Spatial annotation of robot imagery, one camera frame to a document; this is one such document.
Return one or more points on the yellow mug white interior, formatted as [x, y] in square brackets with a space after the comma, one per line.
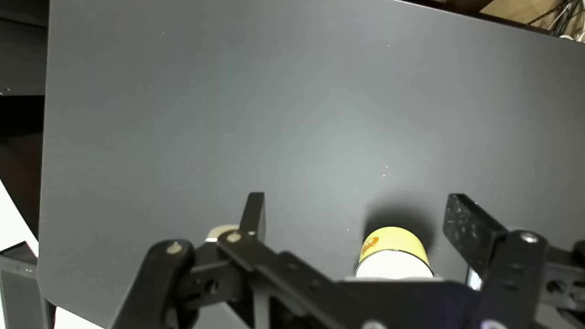
[393, 253]

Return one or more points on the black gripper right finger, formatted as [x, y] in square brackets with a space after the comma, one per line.
[472, 231]

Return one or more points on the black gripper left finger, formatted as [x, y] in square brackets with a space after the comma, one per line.
[253, 218]

